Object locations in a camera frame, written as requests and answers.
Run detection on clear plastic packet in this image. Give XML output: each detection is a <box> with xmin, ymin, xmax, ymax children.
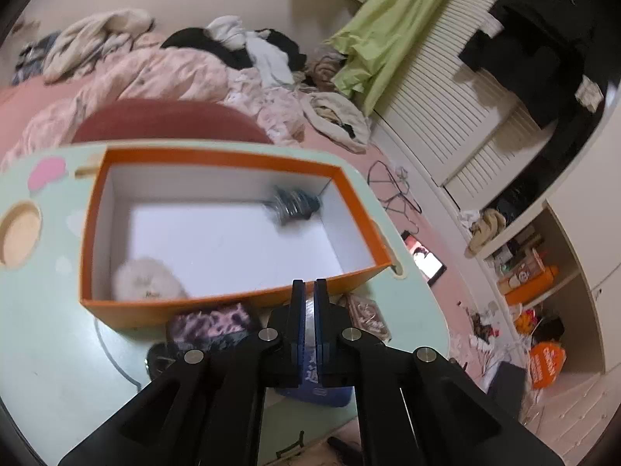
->
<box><xmin>340</xmin><ymin>294</ymin><xmax>393</xmax><ymax>343</ymax></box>

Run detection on orange cardboard box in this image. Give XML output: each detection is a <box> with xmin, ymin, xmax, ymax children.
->
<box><xmin>79</xmin><ymin>148</ymin><xmax>395</xmax><ymax>332</ymax></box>

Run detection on blue plastic box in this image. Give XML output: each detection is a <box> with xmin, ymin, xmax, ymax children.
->
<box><xmin>274</xmin><ymin>383</ymin><xmax>357</xmax><ymax>409</ymax></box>

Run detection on purple leopard print pouch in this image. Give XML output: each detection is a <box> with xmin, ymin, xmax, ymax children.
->
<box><xmin>166</xmin><ymin>301</ymin><xmax>265</xmax><ymax>355</ymax></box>

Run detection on white crumpled shirt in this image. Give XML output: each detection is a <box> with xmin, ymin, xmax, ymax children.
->
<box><xmin>245</xmin><ymin>34</ymin><xmax>297</xmax><ymax>85</ymax></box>

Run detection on white fleece blanket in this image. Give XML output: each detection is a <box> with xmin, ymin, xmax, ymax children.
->
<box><xmin>43</xmin><ymin>9</ymin><xmax>156</xmax><ymax>83</ymax></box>

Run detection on beige crumpled garment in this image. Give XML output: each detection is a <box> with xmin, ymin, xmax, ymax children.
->
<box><xmin>301</xmin><ymin>90</ymin><xmax>372</xmax><ymax>153</ymax></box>

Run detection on black round case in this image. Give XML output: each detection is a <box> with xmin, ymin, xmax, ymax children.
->
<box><xmin>146</xmin><ymin>342</ymin><xmax>190</xmax><ymax>384</ymax></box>

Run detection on white louvered closet doors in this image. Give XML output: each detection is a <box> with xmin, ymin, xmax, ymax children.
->
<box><xmin>369</xmin><ymin>0</ymin><xmax>549</xmax><ymax>209</ymax></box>

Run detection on white open wardrobe shelf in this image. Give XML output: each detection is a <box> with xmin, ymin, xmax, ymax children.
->
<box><xmin>466</xmin><ymin>102</ymin><xmax>621</xmax><ymax>374</ymax></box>

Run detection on beige cloth on shelf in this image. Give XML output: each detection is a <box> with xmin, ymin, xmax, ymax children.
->
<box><xmin>466</xmin><ymin>209</ymin><xmax>508</xmax><ymax>258</ymax></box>

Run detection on smartphone with lit screen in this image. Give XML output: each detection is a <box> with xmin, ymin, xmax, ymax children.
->
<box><xmin>402</xmin><ymin>232</ymin><xmax>446</xmax><ymax>286</ymax></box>

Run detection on mint cartoon printed desktop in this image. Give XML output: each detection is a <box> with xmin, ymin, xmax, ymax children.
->
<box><xmin>0</xmin><ymin>140</ymin><xmax>452</xmax><ymax>466</ymax></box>

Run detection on dark red round cushion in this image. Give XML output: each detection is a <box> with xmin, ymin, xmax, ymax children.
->
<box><xmin>70</xmin><ymin>99</ymin><xmax>275</xmax><ymax>145</ymax></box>

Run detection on wire clothes hangers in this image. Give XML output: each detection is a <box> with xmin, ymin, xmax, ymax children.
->
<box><xmin>368</xmin><ymin>159</ymin><xmax>423</xmax><ymax>214</ymax></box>

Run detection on black white striped cloth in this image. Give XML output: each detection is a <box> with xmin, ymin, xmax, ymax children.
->
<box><xmin>12</xmin><ymin>34</ymin><xmax>61</xmax><ymax>83</ymax></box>

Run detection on dark shiny object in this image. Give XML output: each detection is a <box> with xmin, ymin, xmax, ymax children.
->
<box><xmin>262</xmin><ymin>184</ymin><xmax>323</xmax><ymax>226</ymax></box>

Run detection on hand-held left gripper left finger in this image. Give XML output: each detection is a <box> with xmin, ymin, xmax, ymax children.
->
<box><xmin>58</xmin><ymin>279</ymin><xmax>306</xmax><ymax>466</ymax></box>

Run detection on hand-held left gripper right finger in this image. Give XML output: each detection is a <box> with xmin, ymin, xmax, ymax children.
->
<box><xmin>313</xmin><ymin>279</ymin><xmax>566</xmax><ymax>466</ymax></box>

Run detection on black hanging garment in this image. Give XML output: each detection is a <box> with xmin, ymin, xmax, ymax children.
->
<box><xmin>458</xmin><ymin>0</ymin><xmax>614</xmax><ymax>129</ymax></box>

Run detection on light green hanging garment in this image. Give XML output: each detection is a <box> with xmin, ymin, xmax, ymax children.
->
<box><xmin>325</xmin><ymin>0</ymin><xmax>481</xmax><ymax>117</ymax></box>

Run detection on white fluffy ball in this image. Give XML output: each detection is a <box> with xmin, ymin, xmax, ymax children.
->
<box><xmin>113</xmin><ymin>258</ymin><xmax>191</xmax><ymax>301</ymax></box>

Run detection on white hooded garment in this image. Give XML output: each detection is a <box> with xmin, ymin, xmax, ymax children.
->
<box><xmin>206</xmin><ymin>16</ymin><xmax>248</xmax><ymax>49</ymax></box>

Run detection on orange shopping bag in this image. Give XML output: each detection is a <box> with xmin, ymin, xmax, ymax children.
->
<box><xmin>529</xmin><ymin>342</ymin><xmax>568</xmax><ymax>389</ymax></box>

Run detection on black crumpled garment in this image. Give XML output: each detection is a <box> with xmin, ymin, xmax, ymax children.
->
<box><xmin>160</xmin><ymin>26</ymin><xmax>306</xmax><ymax>73</ymax></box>

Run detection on pale pink floral quilt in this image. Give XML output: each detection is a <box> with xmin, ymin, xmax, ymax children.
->
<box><xmin>0</xmin><ymin>49</ymin><xmax>306</xmax><ymax>156</ymax></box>

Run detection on brown fuzzy garment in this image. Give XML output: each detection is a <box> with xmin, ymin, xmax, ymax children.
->
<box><xmin>303</xmin><ymin>49</ymin><xmax>347</xmax><ymax>90</ymax></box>

